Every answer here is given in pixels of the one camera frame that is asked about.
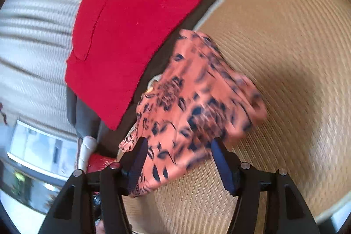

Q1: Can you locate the orange black floral garment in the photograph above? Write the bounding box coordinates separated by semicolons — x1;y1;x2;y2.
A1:
119;30;267;196

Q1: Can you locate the red gift box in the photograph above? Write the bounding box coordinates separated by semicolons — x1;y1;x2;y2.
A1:
86;153;117;173

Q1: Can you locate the folded maroon white quilt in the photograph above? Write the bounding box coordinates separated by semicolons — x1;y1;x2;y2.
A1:
75;136;98;172

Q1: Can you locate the dark brown leather sofa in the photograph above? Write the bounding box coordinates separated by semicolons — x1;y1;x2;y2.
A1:
67;0;216;157

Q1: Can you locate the white floral air conditioner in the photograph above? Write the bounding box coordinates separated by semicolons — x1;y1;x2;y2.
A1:
7;120;78;181

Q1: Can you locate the woven bamboo seat mat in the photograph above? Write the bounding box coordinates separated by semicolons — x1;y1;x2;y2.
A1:
120;0;351;234

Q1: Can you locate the red knitted blanket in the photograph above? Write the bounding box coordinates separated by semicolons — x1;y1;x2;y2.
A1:
65;0;201;129

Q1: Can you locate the beige dotted curtain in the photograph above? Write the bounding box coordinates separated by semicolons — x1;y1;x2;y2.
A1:
1;0;82;140

